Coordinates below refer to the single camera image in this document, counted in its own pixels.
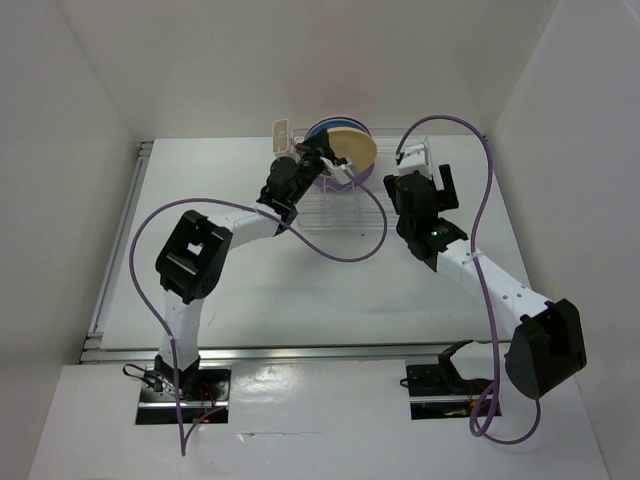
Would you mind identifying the blue plate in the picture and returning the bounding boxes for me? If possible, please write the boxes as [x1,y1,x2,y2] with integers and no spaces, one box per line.
[303,120,371,147]

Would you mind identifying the purple cable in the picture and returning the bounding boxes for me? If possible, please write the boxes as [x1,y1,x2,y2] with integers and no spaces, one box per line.
[394,115,543,445]
[128,169,389,457]

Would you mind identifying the orange plate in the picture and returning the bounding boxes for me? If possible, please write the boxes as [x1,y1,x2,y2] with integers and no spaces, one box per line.
[328,127,377,174]

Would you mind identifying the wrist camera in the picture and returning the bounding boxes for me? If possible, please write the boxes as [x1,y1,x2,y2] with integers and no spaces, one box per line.
[397,144,432,179]
[322,157,354,182]

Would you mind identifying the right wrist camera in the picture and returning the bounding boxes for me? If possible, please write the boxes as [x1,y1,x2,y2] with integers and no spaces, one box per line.
[397,144,432,179]

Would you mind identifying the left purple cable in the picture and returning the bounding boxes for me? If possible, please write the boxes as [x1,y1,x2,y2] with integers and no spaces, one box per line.
[128,169,389,457]

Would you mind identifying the white cutlery holder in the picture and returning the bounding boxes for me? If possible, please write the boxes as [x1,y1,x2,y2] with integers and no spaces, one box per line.
[272,118,291,156]

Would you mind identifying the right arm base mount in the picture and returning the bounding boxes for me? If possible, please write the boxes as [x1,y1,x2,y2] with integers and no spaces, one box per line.
[399,349,490,420]

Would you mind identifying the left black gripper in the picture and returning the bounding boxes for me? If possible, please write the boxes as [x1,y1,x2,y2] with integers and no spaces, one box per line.
[288,127,336,205]

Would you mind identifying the white wire dish rack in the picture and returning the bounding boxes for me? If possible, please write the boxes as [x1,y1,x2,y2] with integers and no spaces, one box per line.
[297,128,404,233]

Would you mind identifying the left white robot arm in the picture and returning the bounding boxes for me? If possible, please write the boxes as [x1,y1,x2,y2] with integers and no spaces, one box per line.
[155,129,355,399]

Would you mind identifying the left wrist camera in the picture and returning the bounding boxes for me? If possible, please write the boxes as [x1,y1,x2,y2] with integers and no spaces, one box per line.
[322,157,354,182]

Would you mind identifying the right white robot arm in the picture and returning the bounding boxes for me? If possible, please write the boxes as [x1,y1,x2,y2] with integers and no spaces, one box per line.
[383,165,587,399]

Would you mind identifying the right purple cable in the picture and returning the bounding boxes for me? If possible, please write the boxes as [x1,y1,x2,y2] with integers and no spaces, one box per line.
[394,115,543,445]

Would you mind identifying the purple plate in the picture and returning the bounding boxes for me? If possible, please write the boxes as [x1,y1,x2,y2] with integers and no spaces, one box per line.
[314,165,374,192]

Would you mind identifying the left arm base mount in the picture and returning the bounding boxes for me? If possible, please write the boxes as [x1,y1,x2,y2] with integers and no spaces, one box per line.
[122,363,231,426]

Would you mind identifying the pink plate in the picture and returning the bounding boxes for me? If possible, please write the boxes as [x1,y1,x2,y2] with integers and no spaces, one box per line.
[321,115,363,124]

